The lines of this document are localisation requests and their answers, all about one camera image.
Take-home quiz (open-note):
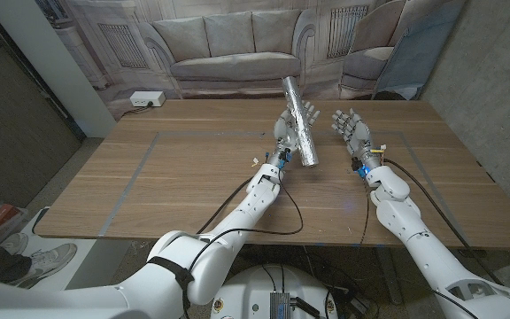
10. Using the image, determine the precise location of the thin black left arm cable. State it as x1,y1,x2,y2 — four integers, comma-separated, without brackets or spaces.
186,170,305,284

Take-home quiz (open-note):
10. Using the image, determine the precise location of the silver electronics box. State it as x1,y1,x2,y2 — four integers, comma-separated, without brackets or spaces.
268,291,291,319

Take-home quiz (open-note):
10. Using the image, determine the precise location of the printed sofa room backdrop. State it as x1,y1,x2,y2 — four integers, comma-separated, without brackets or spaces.
35,0,415,121

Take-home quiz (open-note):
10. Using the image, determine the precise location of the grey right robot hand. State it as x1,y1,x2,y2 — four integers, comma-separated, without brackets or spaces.
330,108,375,157

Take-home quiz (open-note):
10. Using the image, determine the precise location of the blue grey leaning board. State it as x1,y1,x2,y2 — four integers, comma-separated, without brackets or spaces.
372,0,467,101

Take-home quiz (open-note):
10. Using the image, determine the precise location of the grey sneaker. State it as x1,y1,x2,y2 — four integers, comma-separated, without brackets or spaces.
9,242,78,287
0,232,29,257

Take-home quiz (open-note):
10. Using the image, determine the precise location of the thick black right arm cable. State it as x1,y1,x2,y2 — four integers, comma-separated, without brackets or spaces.
382,157,505,285

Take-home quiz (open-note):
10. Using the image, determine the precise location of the black power strip cord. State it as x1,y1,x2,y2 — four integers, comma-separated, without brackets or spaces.
121,102,153,118

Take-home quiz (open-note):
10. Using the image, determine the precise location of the white power strip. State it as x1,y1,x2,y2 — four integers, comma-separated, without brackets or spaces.
129,90,167,108

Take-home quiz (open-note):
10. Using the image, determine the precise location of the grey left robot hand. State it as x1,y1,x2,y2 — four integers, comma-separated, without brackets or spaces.
274,100,321,156

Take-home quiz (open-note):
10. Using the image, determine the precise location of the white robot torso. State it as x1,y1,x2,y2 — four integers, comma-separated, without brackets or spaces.
210,264,338,319

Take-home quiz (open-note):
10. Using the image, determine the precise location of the silver foil packet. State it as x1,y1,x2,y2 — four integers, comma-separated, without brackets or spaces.
281,75,321,169

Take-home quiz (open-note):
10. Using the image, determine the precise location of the grey table leg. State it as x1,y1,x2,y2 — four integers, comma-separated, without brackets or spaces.
375,246,403,306

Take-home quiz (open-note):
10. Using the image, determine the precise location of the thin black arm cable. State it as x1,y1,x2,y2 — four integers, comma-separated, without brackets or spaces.
186,170,305,284
359,176,370,245

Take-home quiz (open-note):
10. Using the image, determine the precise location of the black cable under left arm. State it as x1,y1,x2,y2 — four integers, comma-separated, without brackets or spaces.
196,176,253,235

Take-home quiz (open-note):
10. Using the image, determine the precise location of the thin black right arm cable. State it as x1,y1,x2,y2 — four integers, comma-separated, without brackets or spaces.
359,176,370,245

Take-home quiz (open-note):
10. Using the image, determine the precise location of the white floor platform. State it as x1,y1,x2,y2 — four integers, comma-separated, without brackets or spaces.
15,206,132,292

